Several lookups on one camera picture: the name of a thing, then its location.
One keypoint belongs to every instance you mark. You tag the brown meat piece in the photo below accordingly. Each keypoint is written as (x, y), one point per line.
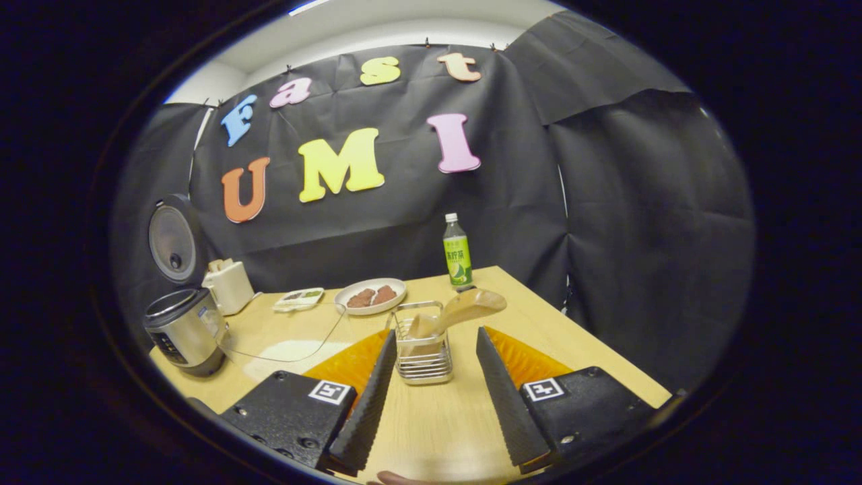
(384, 294)
(361, 298)

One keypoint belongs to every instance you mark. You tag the long ceiling light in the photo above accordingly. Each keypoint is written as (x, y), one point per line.
(306, 7)

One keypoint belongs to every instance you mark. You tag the wooden spoon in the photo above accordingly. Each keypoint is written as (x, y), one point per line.
(471, 306)

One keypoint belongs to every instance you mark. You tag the white round plate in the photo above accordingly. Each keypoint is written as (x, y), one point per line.
(342, 297)

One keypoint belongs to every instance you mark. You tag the black backdrop cloth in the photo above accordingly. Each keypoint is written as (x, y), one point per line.
(404, 222)

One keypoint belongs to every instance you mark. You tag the white container with wooden sticks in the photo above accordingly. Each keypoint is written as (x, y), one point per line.
(230, 289)

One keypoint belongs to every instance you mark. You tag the green tea bottle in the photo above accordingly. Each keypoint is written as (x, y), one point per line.
(458, 259)

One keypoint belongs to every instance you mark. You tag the white divided grain dish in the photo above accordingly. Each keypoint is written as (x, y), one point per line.
(300, 298)

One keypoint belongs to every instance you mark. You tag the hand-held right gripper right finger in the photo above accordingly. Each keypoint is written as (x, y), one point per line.
(512, 411)

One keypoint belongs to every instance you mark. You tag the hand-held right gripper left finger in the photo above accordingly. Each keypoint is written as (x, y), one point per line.
(367, 417)

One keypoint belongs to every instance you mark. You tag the dark grey rice cooker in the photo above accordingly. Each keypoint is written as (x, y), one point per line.
(185, 330)

